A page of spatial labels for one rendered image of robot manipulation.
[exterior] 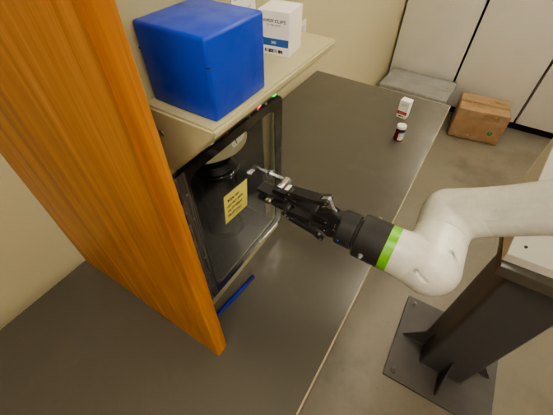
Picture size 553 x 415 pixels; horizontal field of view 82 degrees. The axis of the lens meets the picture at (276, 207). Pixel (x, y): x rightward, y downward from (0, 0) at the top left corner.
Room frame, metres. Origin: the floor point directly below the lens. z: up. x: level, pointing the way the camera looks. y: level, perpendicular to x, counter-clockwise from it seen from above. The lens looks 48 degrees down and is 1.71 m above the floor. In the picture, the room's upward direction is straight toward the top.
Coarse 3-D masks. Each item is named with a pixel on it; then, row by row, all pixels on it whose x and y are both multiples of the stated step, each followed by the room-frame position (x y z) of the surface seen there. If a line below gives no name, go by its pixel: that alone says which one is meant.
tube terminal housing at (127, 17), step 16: (128, 0) 0.38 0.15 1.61; (144, 0) 0.40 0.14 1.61; (160, 0) 0.41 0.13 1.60; (176, 0) 0.43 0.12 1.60; (224, 0) 0.51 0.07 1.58; (256, 0) 0.57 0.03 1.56; (128, 16) 0.37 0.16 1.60; (128, 32) 0.37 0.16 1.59; (144, 64) 0.38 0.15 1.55; (144, 80) 0.37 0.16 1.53; (224, 288) 0.40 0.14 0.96
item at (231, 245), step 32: (256, 128) 0.53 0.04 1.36; (192, 160) 0.40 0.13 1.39; (224, 160) 0.45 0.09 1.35; (256, 160) 0.53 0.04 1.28; (192, 192) 0.38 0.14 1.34; (224, 192) 0.44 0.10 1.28; (256, 192) 0.52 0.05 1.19; (224, 224) 0.42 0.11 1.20; (256, 224) 0.51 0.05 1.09; (224, 256) 0.41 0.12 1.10
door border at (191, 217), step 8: (184, 176) 0.37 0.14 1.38; (184, 184) 0.37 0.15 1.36; (184, 192) 0.36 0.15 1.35; (184, 200) 0.36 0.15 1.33; (192, 200) 0.37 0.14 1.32; (192, 208) 0.37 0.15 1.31; (192, 216) 0.36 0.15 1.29; (192, 224) 0.36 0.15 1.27; (200, 232) 0.37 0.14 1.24; (200, 240) 0.37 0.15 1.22; (200, 248) 0.36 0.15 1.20; (200, 256) 0.35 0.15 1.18; (208, 264) 0.37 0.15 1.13; (208, 272) 0.36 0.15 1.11; (208, 280) 0.36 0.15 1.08; (216, 288) 0.37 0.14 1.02
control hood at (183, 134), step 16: (304, 32) 0.59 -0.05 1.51; (304, 48) 0.53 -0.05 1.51; (320, 48) 0.53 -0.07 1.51; (272, 64) 0.47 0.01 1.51; (288, 64) 0.47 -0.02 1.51; (304, 64) 0.47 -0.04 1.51; (272, 80) 0.42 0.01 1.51; (288, 80) 0.43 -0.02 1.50; (256, 96) 0.37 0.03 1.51; (160, 112) 0.34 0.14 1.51; (176, 112) 0.34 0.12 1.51; (240, 112) 0.34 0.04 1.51; (160, 128) 0.34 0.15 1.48; (176, 128) 0.33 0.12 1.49; (192, 128) 0.31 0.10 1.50; (208, 128) 0.30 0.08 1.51; (224, 128) 0.31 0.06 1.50; (176, 144) 0.33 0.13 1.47; (192, 144) 0.32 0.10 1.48; (208, 144) 0.31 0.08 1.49; (176, 160) 0.34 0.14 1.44
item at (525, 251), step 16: (544, 160) 0.70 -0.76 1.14; (528, 176) 0.72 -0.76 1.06; (544, 176) 0.65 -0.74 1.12; (512, 240) 0.53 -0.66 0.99; (528, 240) 0.52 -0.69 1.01; (544, 240) 0.52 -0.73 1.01; (512, 256) 0.50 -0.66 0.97; (528, 256) 0.49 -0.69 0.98; (544, 256) 0.48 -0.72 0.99; (544, 272) 0.45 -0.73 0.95
